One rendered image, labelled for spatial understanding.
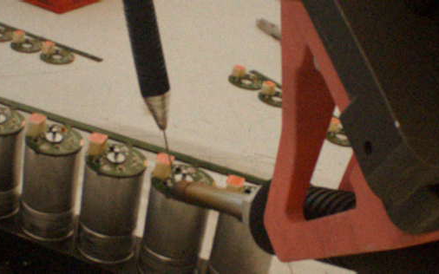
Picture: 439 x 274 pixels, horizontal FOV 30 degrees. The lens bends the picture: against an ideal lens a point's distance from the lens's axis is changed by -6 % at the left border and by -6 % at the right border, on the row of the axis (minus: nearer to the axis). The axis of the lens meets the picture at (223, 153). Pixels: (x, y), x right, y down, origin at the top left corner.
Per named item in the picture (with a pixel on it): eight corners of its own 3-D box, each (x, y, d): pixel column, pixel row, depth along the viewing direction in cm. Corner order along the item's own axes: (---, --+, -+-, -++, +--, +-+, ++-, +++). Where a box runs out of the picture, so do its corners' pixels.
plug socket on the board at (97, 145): (103, 160, 33) (106, 145, 33) (84, 154, 33) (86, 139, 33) (112, 152, 34) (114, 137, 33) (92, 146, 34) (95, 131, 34)
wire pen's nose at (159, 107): (150, 124, 32) (142, 87, 31) (180, 120, 31) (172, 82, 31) (146, 138, 31) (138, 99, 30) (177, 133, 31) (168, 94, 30)
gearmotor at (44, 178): (58, 264, 35) (67, 157, 33) (9, 244, 35) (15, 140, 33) (81, 236, 37) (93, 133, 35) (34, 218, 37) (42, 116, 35)
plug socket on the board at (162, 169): (171, 182, 33) (173, 166, 32) (150, 175, 33) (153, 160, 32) (178, 173, 33) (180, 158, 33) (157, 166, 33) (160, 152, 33)
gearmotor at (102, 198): (119, 286, 34) (133, 179, 32) (65, 266, 35) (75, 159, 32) (140, 257, 37) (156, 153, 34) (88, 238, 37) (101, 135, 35)
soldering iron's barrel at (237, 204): (162, 213, 31) (261, 243, 26) (160, 170, 31) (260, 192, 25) (198, 209, 32) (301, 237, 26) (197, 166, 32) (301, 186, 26)
